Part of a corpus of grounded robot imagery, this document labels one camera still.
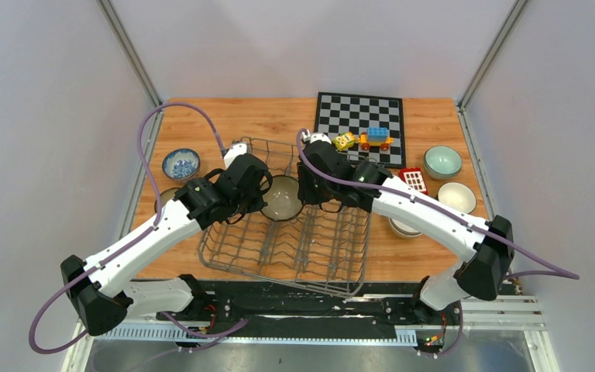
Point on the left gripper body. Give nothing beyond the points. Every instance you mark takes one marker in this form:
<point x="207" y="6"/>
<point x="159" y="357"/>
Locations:
<point x="249" y="202"/>

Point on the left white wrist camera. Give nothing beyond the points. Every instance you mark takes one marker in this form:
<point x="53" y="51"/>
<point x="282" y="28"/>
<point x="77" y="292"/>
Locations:
<point x="235" y="150"/>

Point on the light teal checked bowl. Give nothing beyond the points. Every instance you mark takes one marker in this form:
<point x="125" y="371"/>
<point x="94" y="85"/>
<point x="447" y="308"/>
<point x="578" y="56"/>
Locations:
<point x="442" y="162"/>

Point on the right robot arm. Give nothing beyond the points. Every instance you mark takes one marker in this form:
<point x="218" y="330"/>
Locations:
<point x="482" y="247"/>

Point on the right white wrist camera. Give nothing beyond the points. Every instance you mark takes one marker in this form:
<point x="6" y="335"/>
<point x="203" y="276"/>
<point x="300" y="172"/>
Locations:
<point x="309" y="138"/>

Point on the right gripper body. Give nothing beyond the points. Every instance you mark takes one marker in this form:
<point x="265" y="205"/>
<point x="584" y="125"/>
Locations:
<point x="313" y="191"/>

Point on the blue orange toy car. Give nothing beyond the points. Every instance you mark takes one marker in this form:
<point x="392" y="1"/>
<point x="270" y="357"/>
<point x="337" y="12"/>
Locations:
<point x="375" y="137"/>

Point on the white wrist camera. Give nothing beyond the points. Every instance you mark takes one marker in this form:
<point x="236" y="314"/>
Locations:
<point x="309" y="138"/>
<point x="235" y="150"/>

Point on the yellow toy block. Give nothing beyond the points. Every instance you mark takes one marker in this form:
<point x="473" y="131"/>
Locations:
<point x="344" y="141"/>

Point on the dark patterned bowl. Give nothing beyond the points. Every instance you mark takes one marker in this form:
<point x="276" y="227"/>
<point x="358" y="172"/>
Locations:
<point x="165" y="197"/>

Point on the black white chessboard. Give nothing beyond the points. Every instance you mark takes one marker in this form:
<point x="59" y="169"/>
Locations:
<point x="339" y="113"/>

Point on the dark blue bowl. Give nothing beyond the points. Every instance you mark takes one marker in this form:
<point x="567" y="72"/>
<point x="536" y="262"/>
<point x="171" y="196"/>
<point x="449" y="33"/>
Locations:
<point x="282" y="202"/>

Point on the white blue floral bowl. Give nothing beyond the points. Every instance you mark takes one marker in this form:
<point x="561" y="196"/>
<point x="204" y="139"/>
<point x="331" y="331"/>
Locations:
<point x="181" y="163"/>

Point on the beige bowl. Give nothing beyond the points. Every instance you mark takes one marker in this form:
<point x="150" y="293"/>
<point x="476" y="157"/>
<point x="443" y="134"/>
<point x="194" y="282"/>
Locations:
<point x="403" y="230"/>

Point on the grey wire dish rack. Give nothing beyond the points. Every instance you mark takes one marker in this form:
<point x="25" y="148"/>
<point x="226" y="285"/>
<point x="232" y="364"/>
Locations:
<point x="322" y="249"/>

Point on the teal white bowl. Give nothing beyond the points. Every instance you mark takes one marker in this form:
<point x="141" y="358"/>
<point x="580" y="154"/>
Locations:
<point x="457" y="196"/>

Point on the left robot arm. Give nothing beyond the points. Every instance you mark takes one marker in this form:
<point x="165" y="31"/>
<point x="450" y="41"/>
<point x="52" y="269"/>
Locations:
<point x="103" y="294"/>

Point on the red toy brick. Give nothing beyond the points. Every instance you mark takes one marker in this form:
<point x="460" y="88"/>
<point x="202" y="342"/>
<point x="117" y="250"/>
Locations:
<point x="414" y="178"/>

